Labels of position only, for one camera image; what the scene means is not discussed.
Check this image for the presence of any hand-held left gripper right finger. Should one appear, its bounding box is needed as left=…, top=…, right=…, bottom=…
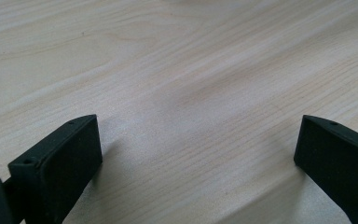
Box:
left=293, top=114, right=358, bottom=224

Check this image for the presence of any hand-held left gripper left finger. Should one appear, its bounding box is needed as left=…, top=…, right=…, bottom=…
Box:
left=2, top=114, right=103, bottom=224

